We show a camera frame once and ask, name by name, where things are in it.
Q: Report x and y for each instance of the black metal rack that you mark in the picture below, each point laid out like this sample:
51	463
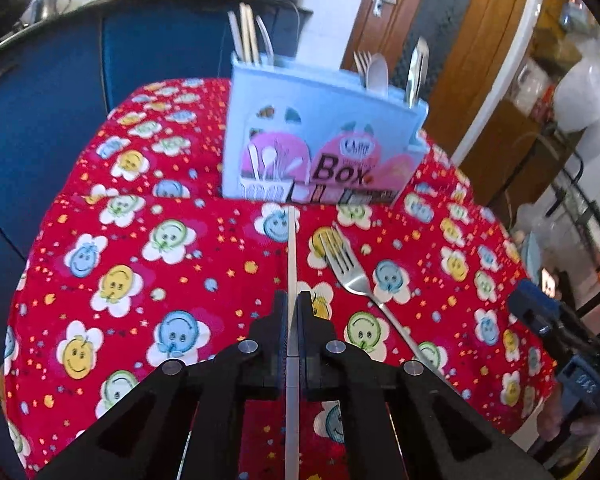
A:
587	200

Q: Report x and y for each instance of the light blue utensil holder box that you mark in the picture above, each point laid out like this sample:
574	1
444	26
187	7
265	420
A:
320	110

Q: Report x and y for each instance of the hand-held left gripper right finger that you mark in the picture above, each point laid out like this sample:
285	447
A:
305	335

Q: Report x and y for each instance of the red smiley flower tablecloth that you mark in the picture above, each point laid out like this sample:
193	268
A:
130	220

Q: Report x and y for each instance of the white plastic bag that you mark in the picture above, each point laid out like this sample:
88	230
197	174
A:
587	95

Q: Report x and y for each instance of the steel table knife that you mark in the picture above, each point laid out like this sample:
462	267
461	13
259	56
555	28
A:
417	72
292	260

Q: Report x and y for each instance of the person's right hand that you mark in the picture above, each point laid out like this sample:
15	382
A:
552	417

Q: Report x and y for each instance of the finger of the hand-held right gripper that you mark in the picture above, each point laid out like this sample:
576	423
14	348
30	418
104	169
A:
535	310

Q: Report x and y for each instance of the large steel fork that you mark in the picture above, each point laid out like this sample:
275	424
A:
363	67

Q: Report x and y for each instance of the blue cabinet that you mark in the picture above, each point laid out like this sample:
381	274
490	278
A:
40	135

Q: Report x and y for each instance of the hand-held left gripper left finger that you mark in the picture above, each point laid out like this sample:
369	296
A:
280	335

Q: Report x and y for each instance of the wooden door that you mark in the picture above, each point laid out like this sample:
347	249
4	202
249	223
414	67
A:
460	35

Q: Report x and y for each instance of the white utensil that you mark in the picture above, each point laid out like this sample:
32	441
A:
235	35

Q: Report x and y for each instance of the cream spoon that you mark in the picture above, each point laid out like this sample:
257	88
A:
380	77

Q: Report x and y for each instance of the steel wok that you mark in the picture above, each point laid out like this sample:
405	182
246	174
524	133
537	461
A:
17	2

